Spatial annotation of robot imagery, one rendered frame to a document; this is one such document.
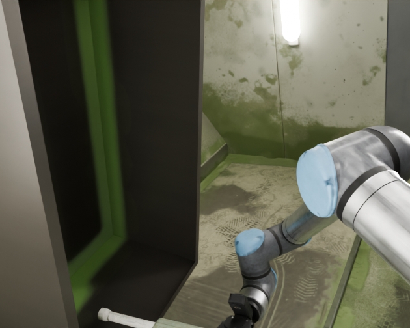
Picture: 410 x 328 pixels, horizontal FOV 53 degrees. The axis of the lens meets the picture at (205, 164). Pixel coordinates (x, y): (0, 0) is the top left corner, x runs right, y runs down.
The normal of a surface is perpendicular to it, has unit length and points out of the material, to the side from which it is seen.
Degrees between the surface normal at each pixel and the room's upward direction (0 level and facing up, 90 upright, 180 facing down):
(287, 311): 0
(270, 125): 90
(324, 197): 88
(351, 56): 90
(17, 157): 90
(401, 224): 43
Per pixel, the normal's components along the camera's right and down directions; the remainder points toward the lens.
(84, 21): 0.92, 0.22
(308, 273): -0.16, -0.89
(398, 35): -0.48, 0.44
